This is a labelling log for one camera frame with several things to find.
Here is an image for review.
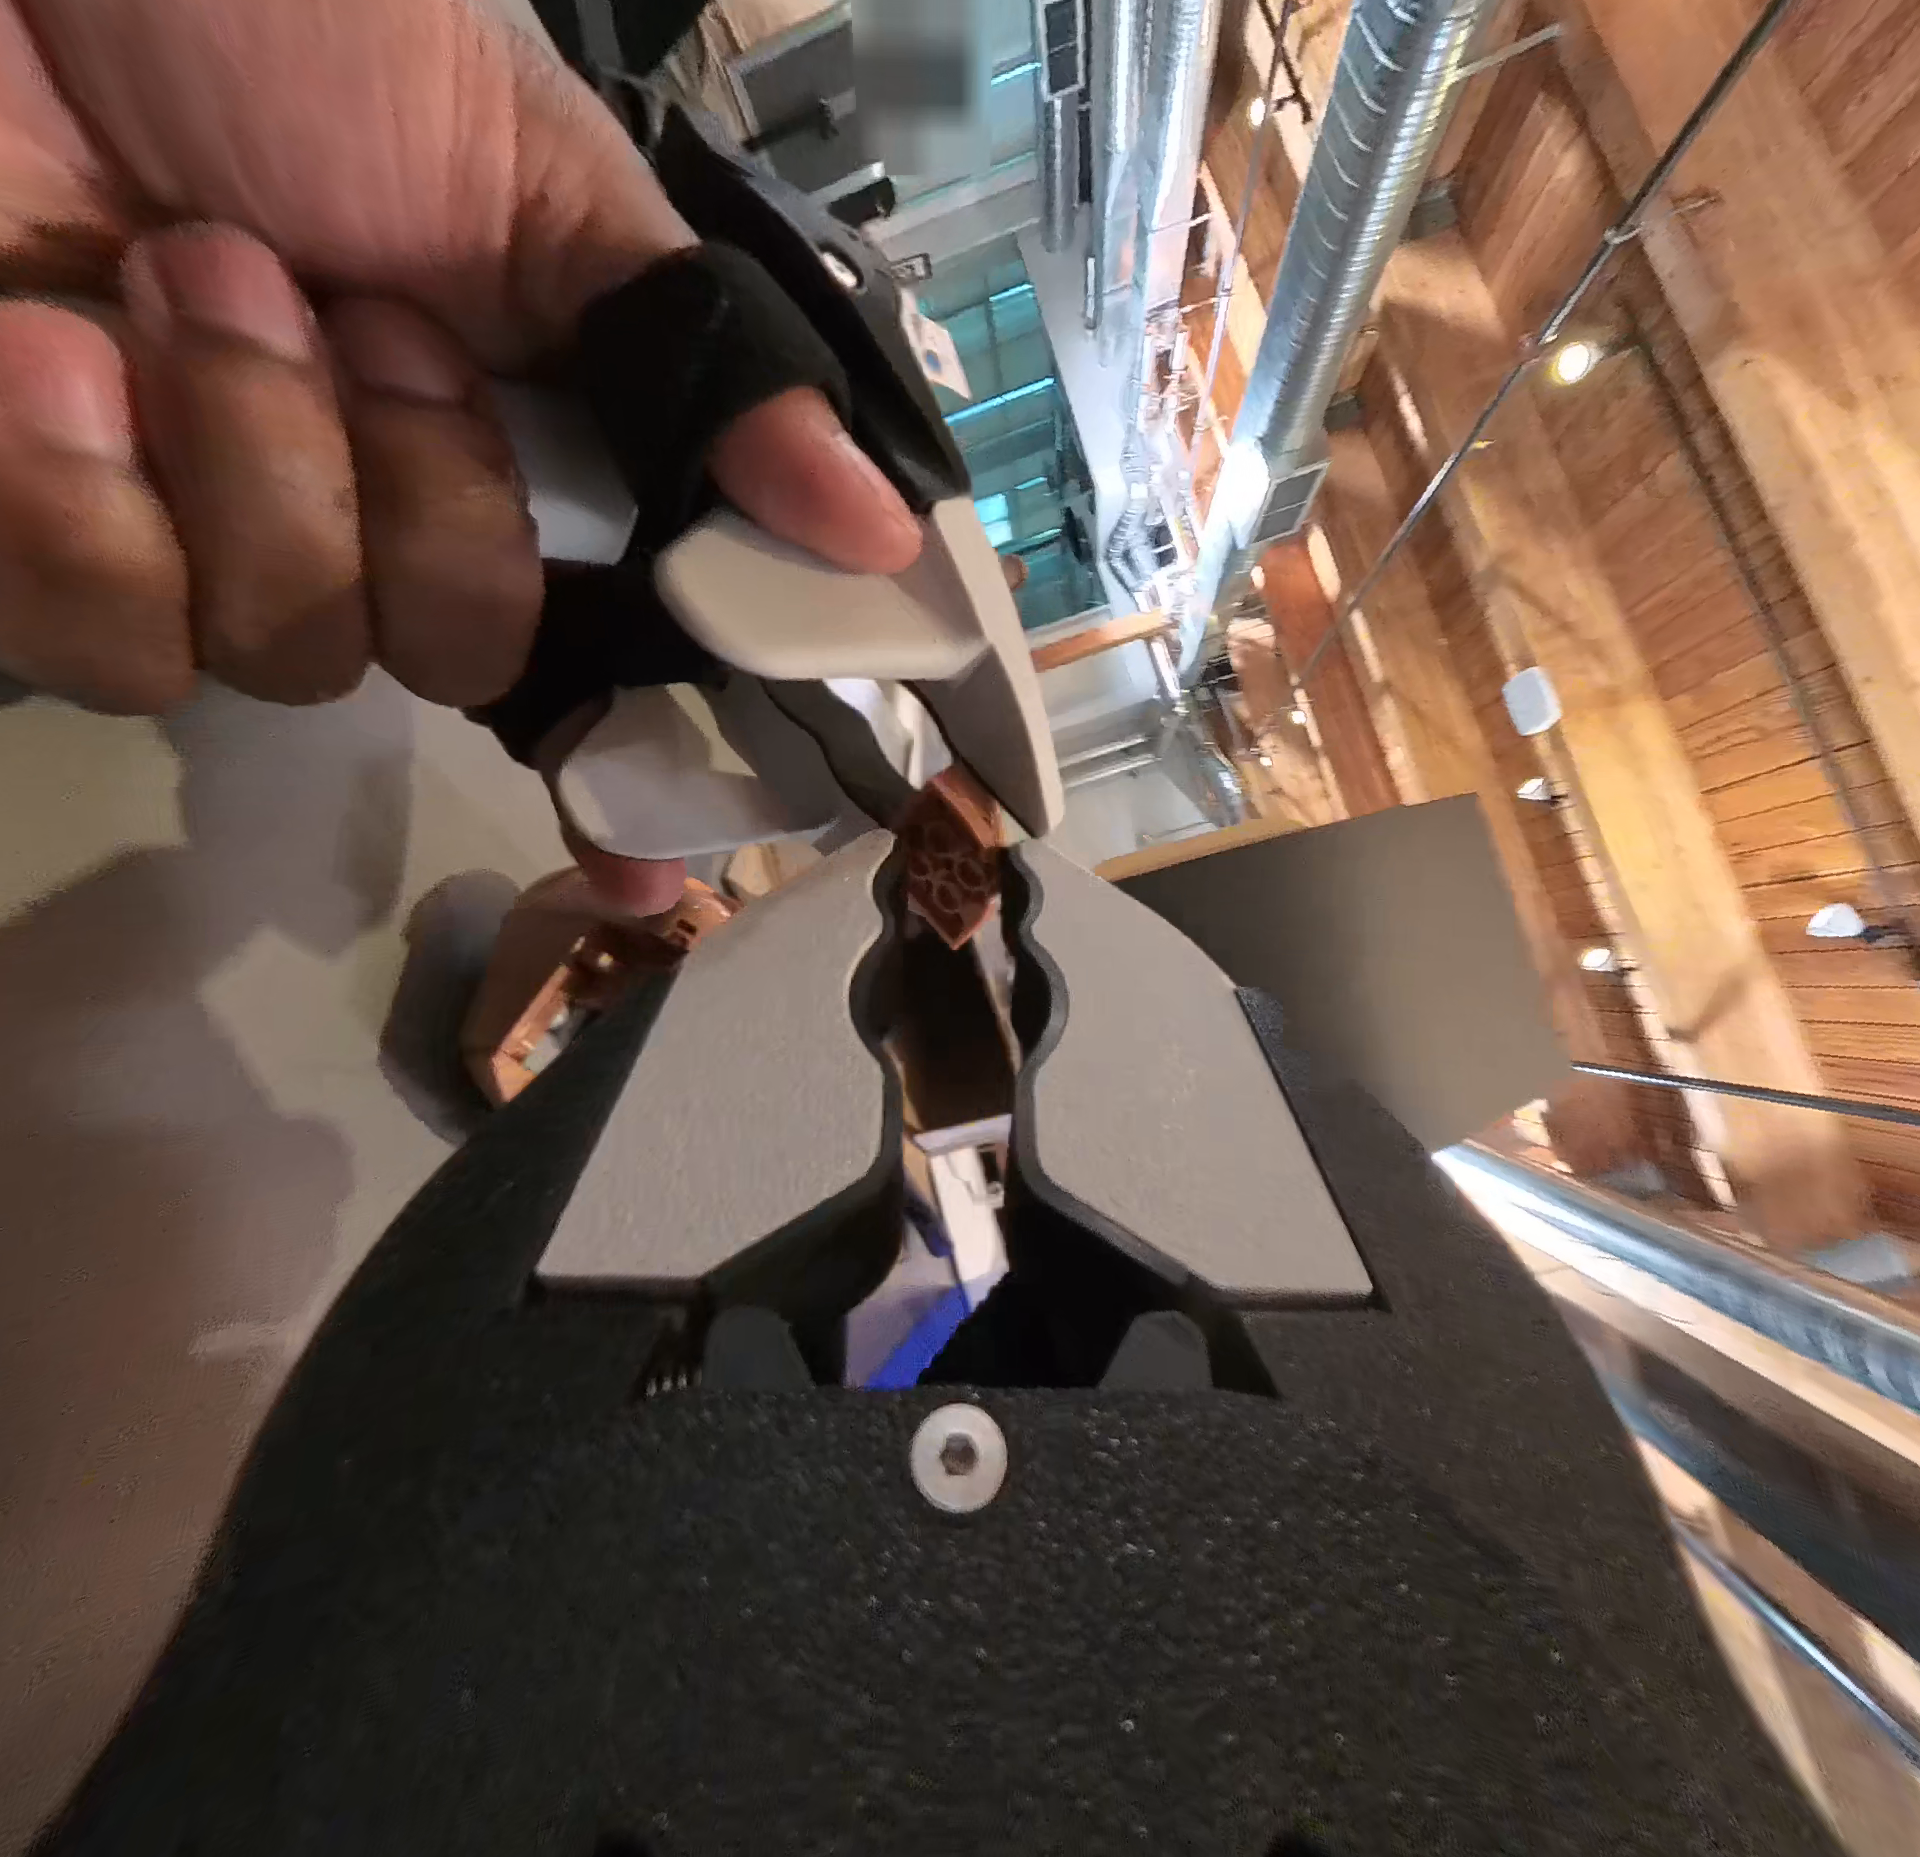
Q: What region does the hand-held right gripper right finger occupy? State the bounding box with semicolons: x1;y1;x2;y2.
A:
1007;838;1376;1313

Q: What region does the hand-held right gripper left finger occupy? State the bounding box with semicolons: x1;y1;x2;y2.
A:
534;838;913;1304

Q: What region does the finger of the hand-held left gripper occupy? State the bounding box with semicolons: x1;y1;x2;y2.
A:
655;501;993;683
917;492;1068;838

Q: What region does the brown brick body model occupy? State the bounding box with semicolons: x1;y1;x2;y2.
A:
461;869;738;1114

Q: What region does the brown brick assembly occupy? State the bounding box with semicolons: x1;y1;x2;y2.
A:
894;772;1028;1138

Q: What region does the blue plastic bin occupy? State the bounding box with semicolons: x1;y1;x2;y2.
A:
851;1223;979;1384

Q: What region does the grey desk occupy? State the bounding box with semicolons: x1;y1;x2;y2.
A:
0;672;602;1738

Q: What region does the person's left hand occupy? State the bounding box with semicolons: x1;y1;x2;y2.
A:
0;0;932;719

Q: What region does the black board with wooden edge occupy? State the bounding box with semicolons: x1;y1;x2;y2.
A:
1105;792;1579;1155

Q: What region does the silver ventilation duct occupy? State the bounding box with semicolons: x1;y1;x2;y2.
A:
1187;0;1502;674

